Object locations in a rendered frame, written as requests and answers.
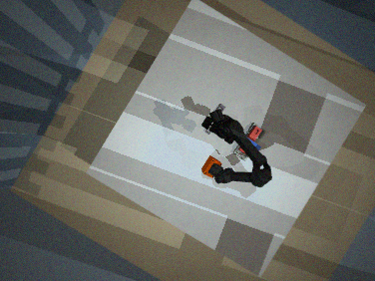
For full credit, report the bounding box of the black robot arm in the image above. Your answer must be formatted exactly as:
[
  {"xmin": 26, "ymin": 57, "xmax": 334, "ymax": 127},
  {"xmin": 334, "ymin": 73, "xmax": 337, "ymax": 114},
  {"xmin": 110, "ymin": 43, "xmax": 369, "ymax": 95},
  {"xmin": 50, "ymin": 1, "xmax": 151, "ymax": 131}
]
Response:
[{"xmin": 208, "ymin": 109, "xmax": 272, "ymax": 187}]

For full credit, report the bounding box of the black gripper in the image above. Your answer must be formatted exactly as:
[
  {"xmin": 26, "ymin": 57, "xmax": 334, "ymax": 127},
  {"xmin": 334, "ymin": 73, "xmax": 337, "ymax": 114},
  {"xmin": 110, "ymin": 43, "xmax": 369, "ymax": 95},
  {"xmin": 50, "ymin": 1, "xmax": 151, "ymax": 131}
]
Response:
[{"xmin": 201, "ymin": 117, "xmax": 233, "ymax": 144}]

